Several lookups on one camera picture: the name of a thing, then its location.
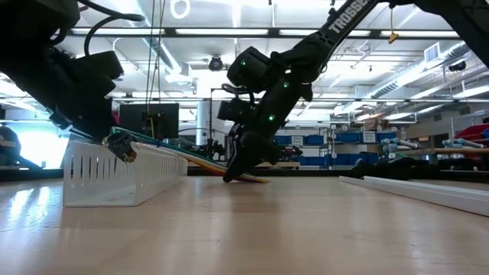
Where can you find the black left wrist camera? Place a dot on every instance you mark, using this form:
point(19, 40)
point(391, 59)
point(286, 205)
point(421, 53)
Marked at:
point(100, 66)

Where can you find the white air vent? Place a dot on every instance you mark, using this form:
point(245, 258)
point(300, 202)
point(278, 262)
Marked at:
point(431, 52)

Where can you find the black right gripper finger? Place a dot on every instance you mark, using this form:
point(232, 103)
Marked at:
point(236, 170)

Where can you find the person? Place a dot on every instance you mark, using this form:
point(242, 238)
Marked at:
point(11, 145)

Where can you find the white duct cover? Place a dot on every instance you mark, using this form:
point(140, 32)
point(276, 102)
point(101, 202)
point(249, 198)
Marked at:
point(420, 193)

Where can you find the yellow hanging hook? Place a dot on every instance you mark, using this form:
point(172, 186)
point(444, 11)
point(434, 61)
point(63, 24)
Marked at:
point(393, 37)

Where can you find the grey pipe rolls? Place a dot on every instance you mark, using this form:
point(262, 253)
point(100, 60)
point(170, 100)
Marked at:
point(397, 143)
point(462, 143)

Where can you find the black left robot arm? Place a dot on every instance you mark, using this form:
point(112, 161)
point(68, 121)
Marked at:
point(23, 30)

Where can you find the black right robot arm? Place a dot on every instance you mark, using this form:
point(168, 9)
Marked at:
point(344, 19)

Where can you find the black background rig frame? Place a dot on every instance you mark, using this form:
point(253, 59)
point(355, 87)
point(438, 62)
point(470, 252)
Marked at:
point(210, 114)

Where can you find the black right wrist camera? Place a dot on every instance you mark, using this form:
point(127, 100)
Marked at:
point(235, 110)

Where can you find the black ceiling camera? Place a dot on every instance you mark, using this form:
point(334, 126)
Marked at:
point(216, 63)

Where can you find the wooden plank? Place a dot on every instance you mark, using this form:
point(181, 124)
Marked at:
point(451, 151)

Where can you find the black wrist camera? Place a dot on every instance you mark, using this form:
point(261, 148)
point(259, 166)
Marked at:
point(235, 110)
point(100, 66)

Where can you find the black monitor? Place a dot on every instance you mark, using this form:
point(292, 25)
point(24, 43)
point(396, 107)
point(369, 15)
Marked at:
point(164, 120)

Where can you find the black ceiling device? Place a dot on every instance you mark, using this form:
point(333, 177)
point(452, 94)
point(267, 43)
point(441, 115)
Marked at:
point(457, 66)

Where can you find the blue storage bins shelf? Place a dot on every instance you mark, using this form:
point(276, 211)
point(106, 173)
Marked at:
point(313, 140)

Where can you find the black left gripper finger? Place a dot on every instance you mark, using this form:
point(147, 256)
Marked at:
point(91, 110)

